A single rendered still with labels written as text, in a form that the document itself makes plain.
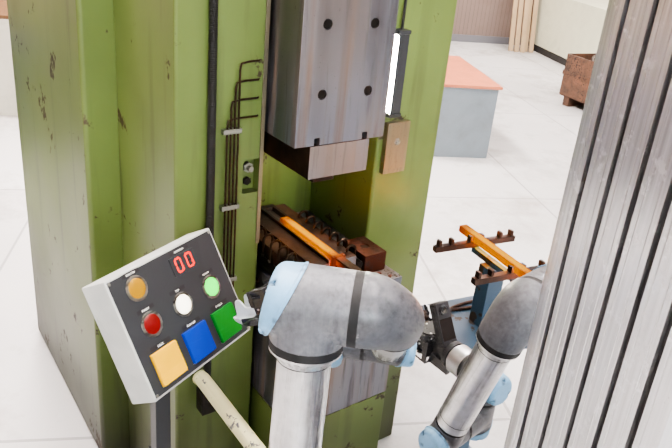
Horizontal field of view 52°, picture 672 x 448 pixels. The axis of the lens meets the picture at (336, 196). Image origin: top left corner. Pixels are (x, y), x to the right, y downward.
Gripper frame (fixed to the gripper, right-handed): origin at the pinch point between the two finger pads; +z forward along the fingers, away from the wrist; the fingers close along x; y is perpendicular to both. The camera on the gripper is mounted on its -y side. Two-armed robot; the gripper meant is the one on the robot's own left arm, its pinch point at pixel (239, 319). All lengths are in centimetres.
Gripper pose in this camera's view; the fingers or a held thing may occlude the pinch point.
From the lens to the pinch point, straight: 168.3
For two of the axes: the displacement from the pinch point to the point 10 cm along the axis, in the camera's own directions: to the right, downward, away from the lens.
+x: -5.0, 3.0, -8.1
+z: -7.9, 2.3, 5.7
